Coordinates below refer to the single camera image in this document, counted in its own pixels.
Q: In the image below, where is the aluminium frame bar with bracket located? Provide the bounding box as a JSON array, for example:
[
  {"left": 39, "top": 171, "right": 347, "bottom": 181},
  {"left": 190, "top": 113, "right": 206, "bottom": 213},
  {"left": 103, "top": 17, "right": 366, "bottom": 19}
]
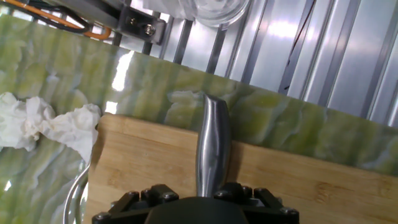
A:
[{"left": 46, "top": 0, "right": 167, "bottom": 45}]

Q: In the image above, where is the black cable under frame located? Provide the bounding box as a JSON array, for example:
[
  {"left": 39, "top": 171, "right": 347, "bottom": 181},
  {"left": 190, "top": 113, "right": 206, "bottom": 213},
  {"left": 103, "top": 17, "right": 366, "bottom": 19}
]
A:
[{"left": 27, "top": 0, "right": 91, "bottom": 34}]

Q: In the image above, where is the bamboo cutting board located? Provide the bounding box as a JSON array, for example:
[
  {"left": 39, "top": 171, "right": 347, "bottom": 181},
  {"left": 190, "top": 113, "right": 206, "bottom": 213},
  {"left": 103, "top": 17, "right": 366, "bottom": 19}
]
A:
[{"left": 82, "top": 113, "right": 398, "bottom": 224}]

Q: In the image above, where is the orange cable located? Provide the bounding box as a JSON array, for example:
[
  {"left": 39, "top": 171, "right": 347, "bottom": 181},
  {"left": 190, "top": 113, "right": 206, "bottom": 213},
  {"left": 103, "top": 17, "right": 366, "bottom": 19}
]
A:
[{"left": 6, "top": 0, "right": 113, "bottom": 40}]

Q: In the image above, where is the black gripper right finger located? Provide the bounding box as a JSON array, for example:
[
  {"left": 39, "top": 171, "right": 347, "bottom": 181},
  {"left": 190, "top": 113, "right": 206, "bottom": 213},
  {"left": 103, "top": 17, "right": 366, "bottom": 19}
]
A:
[{"left": 213, "top": 182, "right": 300, "bottom": 224}]

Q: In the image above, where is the crumpled white tissue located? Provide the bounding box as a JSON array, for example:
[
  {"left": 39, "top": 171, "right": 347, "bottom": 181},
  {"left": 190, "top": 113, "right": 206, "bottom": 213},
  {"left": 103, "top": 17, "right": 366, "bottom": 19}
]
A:
[{"left": 0, "top": 91, "right": 103, "bottom": 162}]

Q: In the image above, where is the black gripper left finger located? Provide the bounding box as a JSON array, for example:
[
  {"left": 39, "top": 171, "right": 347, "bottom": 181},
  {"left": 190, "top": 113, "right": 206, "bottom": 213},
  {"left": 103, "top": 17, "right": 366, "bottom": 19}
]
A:
[{"left": 91, "top": 184, "right": 180, "bottom": 224}]

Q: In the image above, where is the green marble pattern mat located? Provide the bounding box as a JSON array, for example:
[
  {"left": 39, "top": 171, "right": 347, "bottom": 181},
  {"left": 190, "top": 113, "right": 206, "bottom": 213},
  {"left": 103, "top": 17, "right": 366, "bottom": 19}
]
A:
[{"left": 0, "top": 14, "right": 398, "bottom": 224}]

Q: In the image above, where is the stainless steel cleaver knife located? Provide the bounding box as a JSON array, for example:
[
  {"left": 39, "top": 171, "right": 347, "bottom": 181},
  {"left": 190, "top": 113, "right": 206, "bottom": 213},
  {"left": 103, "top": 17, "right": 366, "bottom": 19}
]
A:
[{"left": 195, "top": 94, "right": 233, "bottom": 198}]

